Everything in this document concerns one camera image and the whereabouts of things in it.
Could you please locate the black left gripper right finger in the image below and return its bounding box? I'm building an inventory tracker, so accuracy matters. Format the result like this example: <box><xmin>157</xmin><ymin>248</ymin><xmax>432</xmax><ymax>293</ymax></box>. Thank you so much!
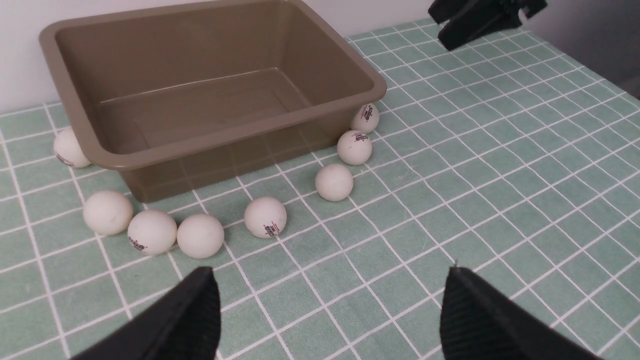
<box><xmin>439</xmin><ymin>266</ymin><xmax>597</xmax><ymax>360</ymax></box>

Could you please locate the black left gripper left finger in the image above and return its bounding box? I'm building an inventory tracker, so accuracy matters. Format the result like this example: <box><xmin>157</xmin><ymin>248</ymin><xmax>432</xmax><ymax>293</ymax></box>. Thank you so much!
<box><xmin>73</xmin><ymin>266</ymin><xmax>222</xmax><ymax>360</ymax></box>

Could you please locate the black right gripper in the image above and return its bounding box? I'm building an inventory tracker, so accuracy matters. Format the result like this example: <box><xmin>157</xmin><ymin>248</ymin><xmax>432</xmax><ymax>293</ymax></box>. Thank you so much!
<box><xmin>428</xmin><ymin>0</ymin><xmax>548</xmax><ymax>51</ymax></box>

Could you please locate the white ball logo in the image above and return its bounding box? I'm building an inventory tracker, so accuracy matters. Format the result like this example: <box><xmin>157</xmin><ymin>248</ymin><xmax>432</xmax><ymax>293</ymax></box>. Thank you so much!
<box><xmin>177</xmin><ymin>213</ymin><xmax>225</xmax><ymax>259</ymax></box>
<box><xmin>315</xmin><ymin>162</ymin><xmax>354</xmax><ymax>202</ymax></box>

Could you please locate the white ball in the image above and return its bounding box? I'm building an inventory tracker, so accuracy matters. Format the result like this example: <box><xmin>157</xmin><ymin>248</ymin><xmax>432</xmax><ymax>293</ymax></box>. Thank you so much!
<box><xmin>126</xmin><ymin>209</ymin><xmax>178</xmax><ymax>256</ymax></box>
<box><xmin>350</xmin><ymin>103</ymin><xmax>380</xmax><ymax>133</ymax></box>
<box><xmin>53</xmin><ymin>127</ymin><xmax>92</xmax><ymax>168</ymax></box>
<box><xmin>82</xmin><ymin>190</ymin><xmax>134</xmax><ymax>236</ymax></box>
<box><xmin>337</xmin><ymin>130</ymin><xmax>373</xmax><ymax>166</ymax></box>

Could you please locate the white ball plain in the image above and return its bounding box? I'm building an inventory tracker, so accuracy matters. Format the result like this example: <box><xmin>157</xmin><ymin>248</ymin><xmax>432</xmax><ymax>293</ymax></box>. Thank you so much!
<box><xmin>244</xmin><ymin>196</ymin><xmax>288</xmax><ymax>239</ymax></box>

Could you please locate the green checkered tablecloth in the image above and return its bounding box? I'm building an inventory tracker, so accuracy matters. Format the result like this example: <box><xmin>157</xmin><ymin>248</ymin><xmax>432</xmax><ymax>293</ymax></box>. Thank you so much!
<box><xmin>0</xmin><ymin>19</ymin><xmax>640</xmax><ymax>360</ymax></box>

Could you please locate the olive plastic bin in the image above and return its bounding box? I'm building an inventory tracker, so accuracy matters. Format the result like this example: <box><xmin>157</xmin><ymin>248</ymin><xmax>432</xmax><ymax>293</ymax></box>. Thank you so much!
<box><xmin>39</xmin><ymin>0</ymin><xmax>387</xmax><ymax>203</ymax></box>

